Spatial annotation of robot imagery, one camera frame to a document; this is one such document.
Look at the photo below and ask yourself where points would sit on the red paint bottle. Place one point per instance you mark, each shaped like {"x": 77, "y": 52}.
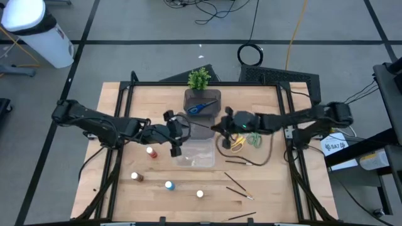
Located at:
{"x": 152, "y": 152}

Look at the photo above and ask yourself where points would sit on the dark translucent plastic bin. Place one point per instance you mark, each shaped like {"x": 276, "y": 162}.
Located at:
{"x": 204, "y": 134}
{"x": 191, "y": 95}

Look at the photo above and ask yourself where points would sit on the white yellow labelled container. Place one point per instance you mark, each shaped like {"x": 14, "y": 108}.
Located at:
{"x": 375, "y": 160}

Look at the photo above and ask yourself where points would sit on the black side cart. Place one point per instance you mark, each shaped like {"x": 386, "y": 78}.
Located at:
{"x": 389, "y": 94}

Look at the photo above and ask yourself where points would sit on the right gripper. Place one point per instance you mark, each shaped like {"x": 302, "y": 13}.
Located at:
{"x": 232, "y": 124}

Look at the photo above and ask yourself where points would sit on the white trash can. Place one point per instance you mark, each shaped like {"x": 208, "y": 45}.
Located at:
{"x": 34, "y": 31}

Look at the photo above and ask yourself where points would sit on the small artificial green plant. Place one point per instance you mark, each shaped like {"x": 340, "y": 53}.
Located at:
{"x": 198, "y": 78}

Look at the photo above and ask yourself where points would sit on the white paper sign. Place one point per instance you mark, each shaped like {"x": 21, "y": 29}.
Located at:
{"x": 337, "y": 147}

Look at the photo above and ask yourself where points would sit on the clear plastic bin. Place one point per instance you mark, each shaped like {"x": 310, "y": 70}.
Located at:
{"x": 198, "y": 153}

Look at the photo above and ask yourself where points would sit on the brown paint bottle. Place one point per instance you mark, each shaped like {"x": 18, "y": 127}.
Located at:
{"x": 137, "y": 176}

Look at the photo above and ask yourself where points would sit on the black aluminium table frame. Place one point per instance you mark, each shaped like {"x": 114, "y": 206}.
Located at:
{"x": 157, "y": 84}

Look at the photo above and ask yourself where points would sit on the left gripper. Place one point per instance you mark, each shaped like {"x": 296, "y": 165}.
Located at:
{"x": 163, "y": 133}

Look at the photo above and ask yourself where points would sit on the black frame bracket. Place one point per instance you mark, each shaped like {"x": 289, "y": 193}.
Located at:
{"x": 250, "y": 221}

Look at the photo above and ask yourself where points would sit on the black paintbrush gold ferrule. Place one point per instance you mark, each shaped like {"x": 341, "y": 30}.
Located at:
{"x": 234, "y": 180}
{"x": 199, "y": 124}
{"x": 242, "y": 216}

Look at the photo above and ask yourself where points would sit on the black perforated case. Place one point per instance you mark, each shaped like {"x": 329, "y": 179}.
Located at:
{"x": 279, "y": 78}

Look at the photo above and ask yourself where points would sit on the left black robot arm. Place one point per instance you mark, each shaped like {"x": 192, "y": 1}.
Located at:
{"x": 94, "y": 122}

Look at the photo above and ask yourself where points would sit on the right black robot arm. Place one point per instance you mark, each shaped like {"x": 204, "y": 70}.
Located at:
{"x": 298, "y": 120}

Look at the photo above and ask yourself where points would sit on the grey stand base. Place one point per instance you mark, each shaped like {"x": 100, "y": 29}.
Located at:
{"x": 17, "y": 70}

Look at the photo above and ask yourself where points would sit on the blue paint bottle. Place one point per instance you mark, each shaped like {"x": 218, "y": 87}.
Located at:
{"x": 170, "y": 185}

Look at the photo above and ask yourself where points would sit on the yellow paint bottle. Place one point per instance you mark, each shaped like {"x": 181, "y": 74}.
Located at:
{"x": 200, "y": 194}

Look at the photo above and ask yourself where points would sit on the silver aluminium bracket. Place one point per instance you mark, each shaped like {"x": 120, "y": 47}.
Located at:
{"x": 288, "y": 133}

